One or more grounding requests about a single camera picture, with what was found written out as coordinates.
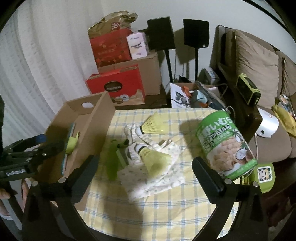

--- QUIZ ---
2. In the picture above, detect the green teal object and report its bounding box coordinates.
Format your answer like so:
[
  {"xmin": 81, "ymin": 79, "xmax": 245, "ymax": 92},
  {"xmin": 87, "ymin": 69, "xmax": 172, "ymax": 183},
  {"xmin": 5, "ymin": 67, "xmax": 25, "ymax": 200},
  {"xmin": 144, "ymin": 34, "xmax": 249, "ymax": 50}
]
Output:
[{"xmin": 61, "ymin": 123, "xmax": 80, "ymax": 175}]

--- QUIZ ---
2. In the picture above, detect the white floral cloth bag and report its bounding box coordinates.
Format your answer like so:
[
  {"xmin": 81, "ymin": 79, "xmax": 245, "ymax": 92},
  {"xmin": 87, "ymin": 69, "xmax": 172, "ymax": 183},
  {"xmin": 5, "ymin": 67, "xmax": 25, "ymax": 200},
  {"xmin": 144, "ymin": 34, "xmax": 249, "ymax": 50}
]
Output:
[{"xmin": 117, "ymin": 124, "xmax": 185, "ymax": 203}]

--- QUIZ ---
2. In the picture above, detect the green snack canister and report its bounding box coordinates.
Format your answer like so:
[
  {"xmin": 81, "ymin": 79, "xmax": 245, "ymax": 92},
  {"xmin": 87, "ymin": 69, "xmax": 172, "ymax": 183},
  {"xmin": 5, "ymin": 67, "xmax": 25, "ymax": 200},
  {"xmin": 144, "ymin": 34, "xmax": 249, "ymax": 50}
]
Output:
[{"xmin": 196, "ymin": 110, "xmax": 257, "ymax": 180}]

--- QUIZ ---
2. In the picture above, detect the yellow shuttlecock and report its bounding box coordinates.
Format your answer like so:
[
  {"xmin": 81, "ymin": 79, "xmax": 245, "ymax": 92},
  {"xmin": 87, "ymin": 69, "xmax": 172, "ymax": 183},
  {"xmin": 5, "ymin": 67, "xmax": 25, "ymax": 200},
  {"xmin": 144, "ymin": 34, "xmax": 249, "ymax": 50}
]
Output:
[
  {"xmin": 135, "ymin": 144, "xmax": 173, "ymax": 179},
  {"xmin": 135, "ymin": 113, "xmax": 169, "ymax": 136}
]

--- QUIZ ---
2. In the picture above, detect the person's left hand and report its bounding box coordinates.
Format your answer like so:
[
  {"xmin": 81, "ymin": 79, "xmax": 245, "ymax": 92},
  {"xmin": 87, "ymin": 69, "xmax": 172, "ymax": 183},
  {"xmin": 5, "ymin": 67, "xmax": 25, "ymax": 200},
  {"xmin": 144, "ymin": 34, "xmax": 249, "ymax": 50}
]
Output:
[{"xmin": 1, "ymin": 179, "xmax": 29, "ymax": 217}]

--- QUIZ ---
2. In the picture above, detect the green cartoon sticker gadget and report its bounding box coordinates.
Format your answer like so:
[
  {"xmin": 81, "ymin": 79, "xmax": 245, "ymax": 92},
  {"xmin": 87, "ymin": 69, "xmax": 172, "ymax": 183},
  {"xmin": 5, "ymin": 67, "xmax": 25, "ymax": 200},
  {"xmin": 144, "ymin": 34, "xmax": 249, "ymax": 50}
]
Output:
[{"xmin": 240, "ymin": 163, "xmax": 275, "ymax": 193}]

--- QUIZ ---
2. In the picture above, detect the yellow plaid table cloth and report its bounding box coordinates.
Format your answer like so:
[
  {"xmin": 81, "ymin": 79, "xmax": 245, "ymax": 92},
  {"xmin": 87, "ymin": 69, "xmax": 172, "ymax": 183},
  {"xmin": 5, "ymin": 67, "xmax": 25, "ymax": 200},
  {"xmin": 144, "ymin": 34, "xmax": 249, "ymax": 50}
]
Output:
[{"xmin": 80, "ymin": 108, "xmax": 215, "ymax": 240}]

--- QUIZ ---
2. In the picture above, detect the red collection gift bag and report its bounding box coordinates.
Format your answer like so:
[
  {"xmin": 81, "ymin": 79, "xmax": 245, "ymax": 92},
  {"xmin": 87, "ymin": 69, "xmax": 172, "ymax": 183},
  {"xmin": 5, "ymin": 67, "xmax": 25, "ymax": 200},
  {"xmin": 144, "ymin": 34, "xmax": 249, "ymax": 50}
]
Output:
[{"xmin": 86, "ymin": 65, "xmax": 145, "ymax": 106}]

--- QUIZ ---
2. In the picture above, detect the white curtain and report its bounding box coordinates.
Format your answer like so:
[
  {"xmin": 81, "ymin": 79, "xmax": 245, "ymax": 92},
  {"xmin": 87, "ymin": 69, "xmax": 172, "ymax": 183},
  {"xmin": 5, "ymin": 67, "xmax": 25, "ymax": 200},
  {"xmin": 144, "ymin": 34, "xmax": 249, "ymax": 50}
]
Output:
[{"xmin": 1, "ymin": 1, "xmax": 103, "ymax": 146}]

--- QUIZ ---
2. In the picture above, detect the white dome lamp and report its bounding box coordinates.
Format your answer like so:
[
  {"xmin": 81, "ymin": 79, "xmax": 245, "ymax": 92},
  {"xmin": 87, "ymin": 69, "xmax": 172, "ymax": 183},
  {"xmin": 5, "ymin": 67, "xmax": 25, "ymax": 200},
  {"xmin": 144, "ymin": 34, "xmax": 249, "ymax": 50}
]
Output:
[{"xmin": 256, "ymin": 108, "xmax": 279, "ymax": 138}]

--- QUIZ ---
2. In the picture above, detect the yellow cloth on sofa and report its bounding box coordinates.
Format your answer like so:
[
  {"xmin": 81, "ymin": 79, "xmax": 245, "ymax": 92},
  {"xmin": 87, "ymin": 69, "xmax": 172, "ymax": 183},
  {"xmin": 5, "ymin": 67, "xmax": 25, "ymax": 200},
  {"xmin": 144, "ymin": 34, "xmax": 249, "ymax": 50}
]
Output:
[{"xmin": 272, "ymin": 104, "xmax": 296, "ymax": 137}]

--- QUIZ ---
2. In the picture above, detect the red patterned paper bag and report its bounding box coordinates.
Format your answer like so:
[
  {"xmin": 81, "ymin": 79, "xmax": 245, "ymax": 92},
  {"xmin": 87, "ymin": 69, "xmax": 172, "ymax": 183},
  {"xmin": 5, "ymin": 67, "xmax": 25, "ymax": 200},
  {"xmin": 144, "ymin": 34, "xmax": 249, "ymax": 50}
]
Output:
[{"xmin": 90, "ymin": 29, "xmax": 133, "ymax": 68}]

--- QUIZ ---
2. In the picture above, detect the large brown cardboard box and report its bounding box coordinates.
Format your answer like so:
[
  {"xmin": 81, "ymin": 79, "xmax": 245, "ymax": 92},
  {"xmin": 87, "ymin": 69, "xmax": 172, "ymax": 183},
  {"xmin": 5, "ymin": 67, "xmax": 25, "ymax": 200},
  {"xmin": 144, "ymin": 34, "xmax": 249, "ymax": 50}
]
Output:
[{"xmin": 98, "ymin": 52, "xmax": 162, "ymax": 95}]

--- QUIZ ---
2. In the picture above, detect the green framed black device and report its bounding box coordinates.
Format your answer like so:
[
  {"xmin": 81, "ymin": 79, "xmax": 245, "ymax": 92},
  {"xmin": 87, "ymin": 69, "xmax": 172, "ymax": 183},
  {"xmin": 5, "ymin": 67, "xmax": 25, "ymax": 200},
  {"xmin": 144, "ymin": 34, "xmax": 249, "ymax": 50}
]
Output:
[{"xmin": 236, "ymin": 73, "xmax": 261, "ymax": 107}]

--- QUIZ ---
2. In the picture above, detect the white small product box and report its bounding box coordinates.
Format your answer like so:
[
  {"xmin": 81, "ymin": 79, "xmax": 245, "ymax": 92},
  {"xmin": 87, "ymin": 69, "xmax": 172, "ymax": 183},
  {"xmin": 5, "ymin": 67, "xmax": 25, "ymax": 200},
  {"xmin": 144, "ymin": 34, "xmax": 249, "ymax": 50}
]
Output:
[{"xmin": 126, "ymin": 32, "xmax": 149, "ymax": 60}]

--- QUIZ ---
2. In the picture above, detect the box of cluttered items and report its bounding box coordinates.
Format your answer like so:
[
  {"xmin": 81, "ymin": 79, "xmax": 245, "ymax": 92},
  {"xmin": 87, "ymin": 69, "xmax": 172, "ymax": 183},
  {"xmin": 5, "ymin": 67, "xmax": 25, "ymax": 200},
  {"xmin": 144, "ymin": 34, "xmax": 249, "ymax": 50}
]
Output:
[{"xmin": 170, "ymin": 81, "xmax": 226, "ymax": 110}]

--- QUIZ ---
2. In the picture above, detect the crumpled brown paper bag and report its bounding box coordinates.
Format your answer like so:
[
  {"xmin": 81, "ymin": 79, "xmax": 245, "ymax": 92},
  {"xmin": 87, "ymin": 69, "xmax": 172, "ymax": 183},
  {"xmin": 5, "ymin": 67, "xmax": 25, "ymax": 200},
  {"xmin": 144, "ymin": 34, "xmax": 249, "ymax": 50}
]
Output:
[{"xmin": 88, "ymin": 11, "xmax": 138, "ymax": 39}]

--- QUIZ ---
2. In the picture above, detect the black left speaker on stand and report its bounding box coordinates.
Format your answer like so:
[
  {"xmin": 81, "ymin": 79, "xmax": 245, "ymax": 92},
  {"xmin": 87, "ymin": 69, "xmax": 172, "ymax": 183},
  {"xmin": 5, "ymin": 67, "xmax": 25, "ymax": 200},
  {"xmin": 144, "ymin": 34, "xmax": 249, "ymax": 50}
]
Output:
[{"xmin": 139, "ymin": 16, "xmax": 176, "ymax": 83}]

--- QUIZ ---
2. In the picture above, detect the black speaker on stand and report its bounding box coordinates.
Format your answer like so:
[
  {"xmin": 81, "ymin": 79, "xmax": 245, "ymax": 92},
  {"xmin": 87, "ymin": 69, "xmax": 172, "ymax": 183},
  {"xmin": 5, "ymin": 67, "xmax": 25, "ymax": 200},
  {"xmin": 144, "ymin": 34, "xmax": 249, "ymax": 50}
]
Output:
[
  {"xmin": 139, "ymin": 16, "xmax": 176, "ymax": 83},
  {"xmin": 183, "ymin": 19, "xmax": 210, "ymax": 81}
]

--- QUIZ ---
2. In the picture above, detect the black right speaker on stand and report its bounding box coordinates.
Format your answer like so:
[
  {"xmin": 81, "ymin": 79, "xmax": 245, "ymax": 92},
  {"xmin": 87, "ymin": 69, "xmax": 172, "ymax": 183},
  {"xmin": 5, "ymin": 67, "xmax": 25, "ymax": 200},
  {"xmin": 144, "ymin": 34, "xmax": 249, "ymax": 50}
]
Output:
[{"xmin": 183, "ymin": 19, "xmax": 210, "ymax": 81}]

